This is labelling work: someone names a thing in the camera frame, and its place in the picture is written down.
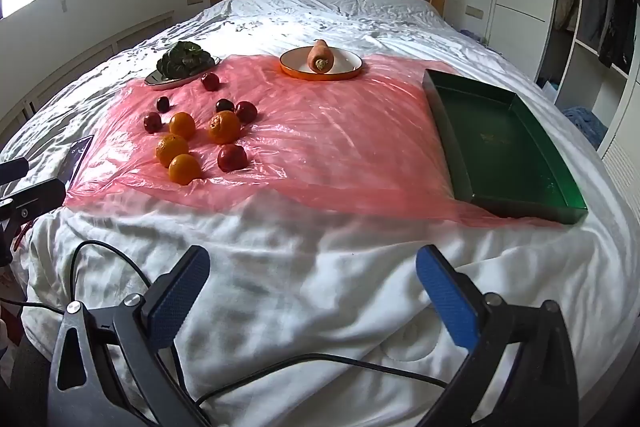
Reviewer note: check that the blue cloth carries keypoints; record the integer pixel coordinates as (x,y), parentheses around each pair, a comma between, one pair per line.
(585,124)

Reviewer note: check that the dark purple plum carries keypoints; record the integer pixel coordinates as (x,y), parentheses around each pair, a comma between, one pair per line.
(225,105)
(162,104)

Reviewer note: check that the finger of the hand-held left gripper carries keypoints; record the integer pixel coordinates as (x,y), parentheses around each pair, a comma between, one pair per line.
(12,169)
(35,199)

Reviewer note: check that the orange rimmed white plate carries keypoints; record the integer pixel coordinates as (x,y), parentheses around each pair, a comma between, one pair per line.
(345,64)

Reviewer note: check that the carrot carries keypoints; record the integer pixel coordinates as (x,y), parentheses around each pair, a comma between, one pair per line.
(320,54)

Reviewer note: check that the white bed sheet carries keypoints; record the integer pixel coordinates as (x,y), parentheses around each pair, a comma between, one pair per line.
(300,257)

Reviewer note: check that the dark hanging garments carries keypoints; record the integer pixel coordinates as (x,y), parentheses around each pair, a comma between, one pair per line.
(612,17)

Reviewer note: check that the smooth orange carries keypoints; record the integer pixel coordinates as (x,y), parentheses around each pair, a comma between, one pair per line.
(171,150)
(184,169)
(181,125)

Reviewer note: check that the red apple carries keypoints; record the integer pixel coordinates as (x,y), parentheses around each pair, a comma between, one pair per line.
(232,157)
(210,81)
(246,112)
(152,122)

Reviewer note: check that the grey oval plate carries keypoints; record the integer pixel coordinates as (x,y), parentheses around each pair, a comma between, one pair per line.
(160,80)

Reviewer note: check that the dark green bok choy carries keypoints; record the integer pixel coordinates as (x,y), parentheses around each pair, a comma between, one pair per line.
(182,57)

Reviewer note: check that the large bumpy tangerine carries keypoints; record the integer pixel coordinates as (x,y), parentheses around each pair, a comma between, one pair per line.
(223,127)

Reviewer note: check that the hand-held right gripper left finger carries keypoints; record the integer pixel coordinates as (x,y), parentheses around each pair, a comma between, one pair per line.
(180,297)

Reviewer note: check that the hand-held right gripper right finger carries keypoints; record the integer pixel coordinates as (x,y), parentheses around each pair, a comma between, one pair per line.
(447,297)

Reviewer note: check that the green tray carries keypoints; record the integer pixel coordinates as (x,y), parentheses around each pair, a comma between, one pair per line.
(500,147)

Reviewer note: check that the pink plastic sheet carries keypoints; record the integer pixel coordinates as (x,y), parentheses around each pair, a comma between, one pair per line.
(325,147)

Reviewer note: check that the white bag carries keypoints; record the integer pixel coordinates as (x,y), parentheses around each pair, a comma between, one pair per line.
(551,91)

